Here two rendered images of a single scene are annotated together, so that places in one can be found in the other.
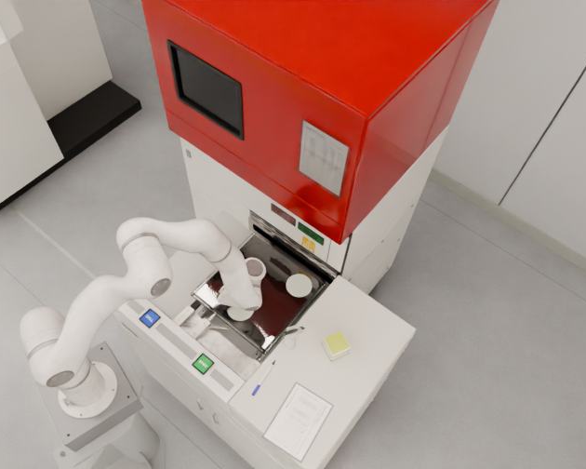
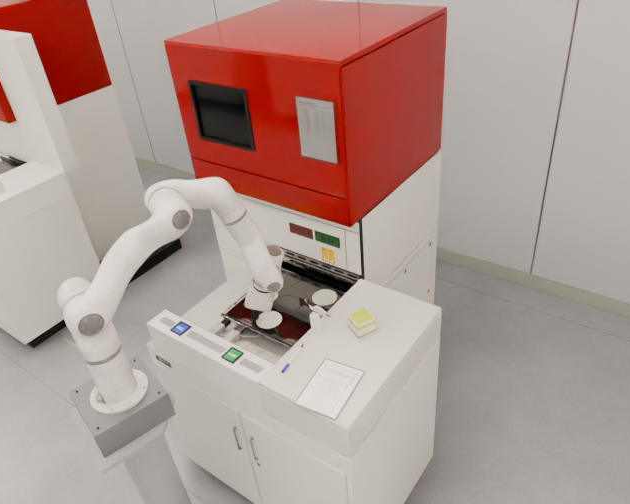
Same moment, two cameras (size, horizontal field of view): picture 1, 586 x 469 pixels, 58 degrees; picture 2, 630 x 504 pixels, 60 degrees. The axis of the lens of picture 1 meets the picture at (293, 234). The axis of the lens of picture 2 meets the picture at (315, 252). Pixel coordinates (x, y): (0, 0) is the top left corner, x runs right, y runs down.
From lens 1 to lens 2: 0.87 m
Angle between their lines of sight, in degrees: 23
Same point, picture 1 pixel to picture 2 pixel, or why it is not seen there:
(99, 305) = (128, 248)
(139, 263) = (163, 201)
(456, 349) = (516, 405)
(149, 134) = (188, 265)
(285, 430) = (316, 395)
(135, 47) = not seen: hidden behind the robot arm
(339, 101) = (317, 60)
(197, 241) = (213, 190)
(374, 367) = (403, 339)
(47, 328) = (82, 285)
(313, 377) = (343, 353)
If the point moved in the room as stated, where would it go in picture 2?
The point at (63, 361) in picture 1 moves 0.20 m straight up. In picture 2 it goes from (95, 303) to (70, 244)
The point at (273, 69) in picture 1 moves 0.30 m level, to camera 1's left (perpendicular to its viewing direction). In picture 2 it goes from (266, 59) to (177, 66)
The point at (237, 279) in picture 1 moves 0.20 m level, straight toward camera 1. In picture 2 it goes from (256, 249) to (262, 285)
